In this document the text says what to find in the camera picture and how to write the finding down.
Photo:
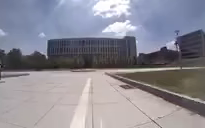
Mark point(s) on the wide curved grey building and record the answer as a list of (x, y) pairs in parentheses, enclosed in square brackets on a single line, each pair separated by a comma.
[(90, 48)]

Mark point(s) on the dark drain cover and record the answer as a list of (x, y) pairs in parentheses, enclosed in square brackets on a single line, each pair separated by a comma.
[(126, 86)]

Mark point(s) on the low dark building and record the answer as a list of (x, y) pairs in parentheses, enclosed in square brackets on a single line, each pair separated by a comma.
[(158, 56)]

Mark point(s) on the grey stone kerb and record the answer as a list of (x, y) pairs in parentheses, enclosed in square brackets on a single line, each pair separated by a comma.
[(163, 93)]

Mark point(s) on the grey stone slab plaza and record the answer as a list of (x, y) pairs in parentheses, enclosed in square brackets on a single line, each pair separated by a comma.
[(40, 100)]

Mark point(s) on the green grass lawn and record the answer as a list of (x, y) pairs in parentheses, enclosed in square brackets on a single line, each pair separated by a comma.
[(176, 81)]

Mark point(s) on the lamp pole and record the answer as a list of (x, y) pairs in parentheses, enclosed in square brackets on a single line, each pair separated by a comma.
[(178, 50)]

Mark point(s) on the low grey kerb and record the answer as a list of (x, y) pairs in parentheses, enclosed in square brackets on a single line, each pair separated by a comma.
[(16, 75)]

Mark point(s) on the grey block building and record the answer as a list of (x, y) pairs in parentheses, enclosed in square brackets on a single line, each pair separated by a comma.
[(193, 43)]

